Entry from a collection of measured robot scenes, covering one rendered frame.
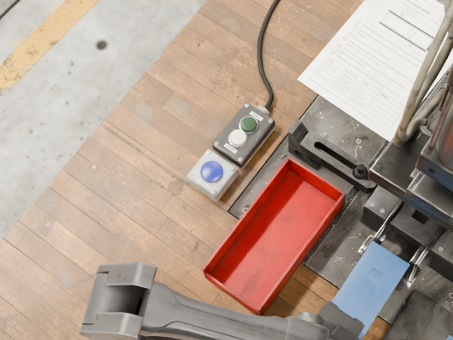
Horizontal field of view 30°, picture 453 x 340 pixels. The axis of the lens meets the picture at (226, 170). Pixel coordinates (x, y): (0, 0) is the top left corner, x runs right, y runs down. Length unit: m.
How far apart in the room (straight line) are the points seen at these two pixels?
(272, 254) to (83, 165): 0.39
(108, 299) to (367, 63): 0.76
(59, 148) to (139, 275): 1.61
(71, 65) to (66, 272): 1.31
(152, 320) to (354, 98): 0.71
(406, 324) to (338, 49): 0.53
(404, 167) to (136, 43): 1.58
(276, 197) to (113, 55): 1.32
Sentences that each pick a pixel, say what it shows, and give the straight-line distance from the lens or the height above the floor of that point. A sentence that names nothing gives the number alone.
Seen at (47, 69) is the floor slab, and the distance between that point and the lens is 2.75.
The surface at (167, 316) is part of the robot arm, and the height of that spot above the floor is 1.32.
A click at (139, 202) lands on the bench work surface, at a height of 0.90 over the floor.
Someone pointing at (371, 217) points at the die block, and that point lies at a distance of 1.45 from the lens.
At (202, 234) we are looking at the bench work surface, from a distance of 1.50.
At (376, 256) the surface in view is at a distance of 1.39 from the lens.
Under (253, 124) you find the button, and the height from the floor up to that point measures 0.94.
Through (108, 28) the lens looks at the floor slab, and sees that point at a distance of 2.78.
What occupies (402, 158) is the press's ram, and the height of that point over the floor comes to 1.14.
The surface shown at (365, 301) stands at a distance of 1.37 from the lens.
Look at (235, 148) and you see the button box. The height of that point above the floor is 0.93.
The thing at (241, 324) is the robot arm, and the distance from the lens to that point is 1.06.
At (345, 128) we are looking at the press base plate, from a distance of 1.56.
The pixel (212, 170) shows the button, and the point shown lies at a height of 0.94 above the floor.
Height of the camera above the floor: 2.32
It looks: 68 degrees down
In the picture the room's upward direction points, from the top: 11 degrees counter-clockwise
